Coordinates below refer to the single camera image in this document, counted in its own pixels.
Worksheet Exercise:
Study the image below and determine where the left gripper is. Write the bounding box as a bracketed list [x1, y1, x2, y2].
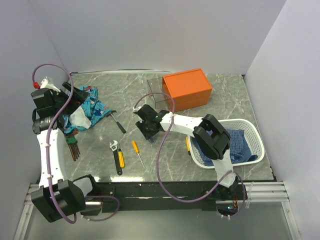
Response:
[52, 81, 89, 117]

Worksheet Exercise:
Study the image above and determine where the yellow slim screwdriver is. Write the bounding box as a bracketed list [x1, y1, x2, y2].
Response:
[131, 140, 146, 170]

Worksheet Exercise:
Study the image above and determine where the clear plastic drawer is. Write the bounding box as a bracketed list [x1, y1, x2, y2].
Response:
[147, 77, 171, 112]

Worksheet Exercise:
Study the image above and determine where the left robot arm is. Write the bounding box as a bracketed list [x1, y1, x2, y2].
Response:
[31, 78, 100, 223]

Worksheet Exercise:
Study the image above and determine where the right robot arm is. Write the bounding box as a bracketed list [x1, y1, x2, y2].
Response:
[133, 104, 240, 204]

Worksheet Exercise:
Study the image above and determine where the turquoise shark print cloth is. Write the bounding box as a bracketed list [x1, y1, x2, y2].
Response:
[63, 85, 112, 134]

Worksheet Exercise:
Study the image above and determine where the yellow screwdriver beside basket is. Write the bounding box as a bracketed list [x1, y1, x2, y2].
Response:
[185, 136, 193, 163]

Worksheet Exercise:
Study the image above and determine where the black adjustable wrench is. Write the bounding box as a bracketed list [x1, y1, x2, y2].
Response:
[109, 140, 123, 176]

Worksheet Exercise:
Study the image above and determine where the green hex key set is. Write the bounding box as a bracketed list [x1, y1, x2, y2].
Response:
[65, 133, 80, 162]

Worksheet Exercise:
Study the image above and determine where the orange drawer cabinet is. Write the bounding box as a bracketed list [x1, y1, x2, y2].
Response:
[162, 68, 213, 112]

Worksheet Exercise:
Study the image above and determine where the black base crossbar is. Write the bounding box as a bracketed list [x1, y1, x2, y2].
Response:
[80, 181, 248, 217]

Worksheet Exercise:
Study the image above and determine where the blue checked cloth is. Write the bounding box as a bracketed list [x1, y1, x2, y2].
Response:
[191, 129, 258, 167]

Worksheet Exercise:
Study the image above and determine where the white plastic basket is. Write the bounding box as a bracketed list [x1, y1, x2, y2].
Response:
[188, 118, 265, 169]

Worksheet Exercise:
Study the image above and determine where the black handled hammer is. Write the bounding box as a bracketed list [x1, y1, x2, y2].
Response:
[105, 110, 127, 134]

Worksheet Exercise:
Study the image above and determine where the aluminium rail frame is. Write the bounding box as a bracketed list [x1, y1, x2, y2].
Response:
[15, 71, 300, 240]

